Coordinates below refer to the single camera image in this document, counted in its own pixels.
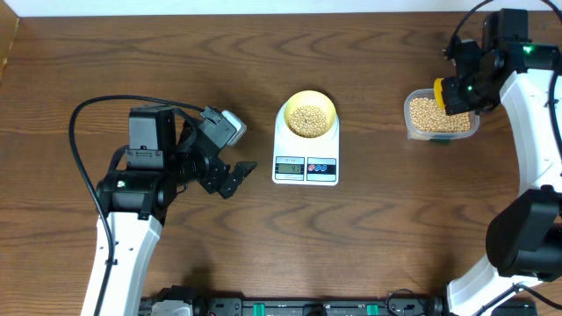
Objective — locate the white digital kitchen scale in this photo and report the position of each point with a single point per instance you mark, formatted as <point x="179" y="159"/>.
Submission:
<point x="305" y="161"/>

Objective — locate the yellow plastic bowl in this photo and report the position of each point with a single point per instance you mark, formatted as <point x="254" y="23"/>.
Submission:
<point x="310" y="97"/>

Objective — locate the yellow measuring scoop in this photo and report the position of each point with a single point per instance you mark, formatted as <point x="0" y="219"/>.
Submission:
<point x="438" y="92"/>

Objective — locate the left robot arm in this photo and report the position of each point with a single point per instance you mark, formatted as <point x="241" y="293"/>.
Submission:
<point x="167" y="150"/>

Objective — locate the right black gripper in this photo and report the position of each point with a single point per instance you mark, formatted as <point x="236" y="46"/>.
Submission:
<point x="453" y="104"/>

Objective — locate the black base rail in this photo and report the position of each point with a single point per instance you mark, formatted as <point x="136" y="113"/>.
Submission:
<point x="179" y="300"/>

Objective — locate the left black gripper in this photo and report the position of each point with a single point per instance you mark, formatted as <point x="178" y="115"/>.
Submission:
<point x="212" y="180"/>

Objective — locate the clear container of soybeans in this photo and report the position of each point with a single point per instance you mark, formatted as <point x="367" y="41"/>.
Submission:
<point x="425" y="120"/>

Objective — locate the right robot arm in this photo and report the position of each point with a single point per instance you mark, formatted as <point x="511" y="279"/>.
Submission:
<point x="523" y="242"/>

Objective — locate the soybeans in yellow bowl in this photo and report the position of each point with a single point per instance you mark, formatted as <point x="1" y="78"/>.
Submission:
<point x="308" y="121"/>

